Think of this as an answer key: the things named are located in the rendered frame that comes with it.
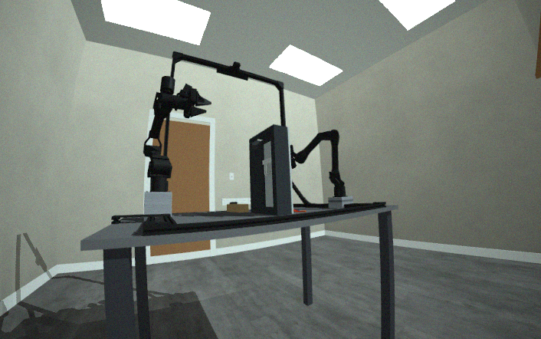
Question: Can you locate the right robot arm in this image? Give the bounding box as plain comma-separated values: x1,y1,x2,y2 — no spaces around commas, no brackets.
143,76,192,192

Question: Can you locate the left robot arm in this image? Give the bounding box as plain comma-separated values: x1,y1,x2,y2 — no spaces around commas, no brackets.
290,130,346,197

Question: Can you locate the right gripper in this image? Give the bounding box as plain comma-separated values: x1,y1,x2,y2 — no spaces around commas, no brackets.
172,88,211,118

